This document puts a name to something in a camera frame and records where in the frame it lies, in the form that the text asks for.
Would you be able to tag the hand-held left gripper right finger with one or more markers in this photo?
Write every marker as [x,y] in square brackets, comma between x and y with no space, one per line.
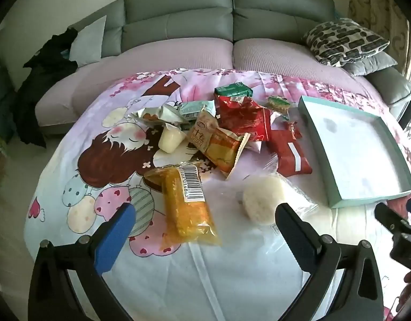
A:
[292,234]

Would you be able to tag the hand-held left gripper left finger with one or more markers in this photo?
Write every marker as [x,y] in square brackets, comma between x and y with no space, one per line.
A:
[115,237]

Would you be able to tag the round white rice cake packet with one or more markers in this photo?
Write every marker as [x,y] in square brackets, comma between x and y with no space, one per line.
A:
[262,200]

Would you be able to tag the yellow cake packet with barcode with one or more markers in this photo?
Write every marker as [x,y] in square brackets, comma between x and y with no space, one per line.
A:
[185,214]

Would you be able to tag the teal shallow box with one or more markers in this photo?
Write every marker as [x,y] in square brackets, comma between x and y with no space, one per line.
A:
[355,153]

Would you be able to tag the red white candy packet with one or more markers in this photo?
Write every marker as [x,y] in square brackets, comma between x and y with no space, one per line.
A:
[289,155]

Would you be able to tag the orange yellow snack packet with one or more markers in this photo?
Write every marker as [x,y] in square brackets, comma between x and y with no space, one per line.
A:
[224,150]

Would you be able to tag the white jelly cup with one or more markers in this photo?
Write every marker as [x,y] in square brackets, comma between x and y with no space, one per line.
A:
[170,138]

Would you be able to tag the red packet with cream label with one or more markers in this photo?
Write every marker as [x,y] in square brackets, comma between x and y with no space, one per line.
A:
[249,120]

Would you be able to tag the silver white snack packet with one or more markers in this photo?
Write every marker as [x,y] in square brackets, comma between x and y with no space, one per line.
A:
[158,115]

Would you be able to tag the green labelled cracker packet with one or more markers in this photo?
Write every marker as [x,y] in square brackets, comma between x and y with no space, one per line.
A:
[277,103]

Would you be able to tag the beige snack packet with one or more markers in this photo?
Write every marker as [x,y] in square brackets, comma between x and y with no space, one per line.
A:
[202,130]

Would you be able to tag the light green snack packet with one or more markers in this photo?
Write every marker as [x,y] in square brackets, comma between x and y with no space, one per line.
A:
[192,110]

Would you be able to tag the dark green snack packet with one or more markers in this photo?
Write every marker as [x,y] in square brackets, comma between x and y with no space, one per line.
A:
[234,89]

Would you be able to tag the printed blanket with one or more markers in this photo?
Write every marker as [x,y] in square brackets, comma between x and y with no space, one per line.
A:
[225,274]

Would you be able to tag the grey pillow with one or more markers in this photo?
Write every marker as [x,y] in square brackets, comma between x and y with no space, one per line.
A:
[372,65]

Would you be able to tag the pink sofa cover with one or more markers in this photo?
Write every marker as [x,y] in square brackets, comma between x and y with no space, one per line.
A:
[275,57]

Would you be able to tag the black white patterned pillow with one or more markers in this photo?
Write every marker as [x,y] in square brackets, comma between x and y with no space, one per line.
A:
[342,40]

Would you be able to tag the black clothing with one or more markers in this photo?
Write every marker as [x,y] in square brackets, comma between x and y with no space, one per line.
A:
[41,73]

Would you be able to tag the light teal pillow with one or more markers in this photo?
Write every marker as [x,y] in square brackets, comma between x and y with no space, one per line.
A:
[88,43]

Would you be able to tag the patterned curtain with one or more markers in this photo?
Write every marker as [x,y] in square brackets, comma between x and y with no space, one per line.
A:
[376,0]

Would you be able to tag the grey sofa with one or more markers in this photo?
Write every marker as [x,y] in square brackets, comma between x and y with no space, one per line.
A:
[178,10]

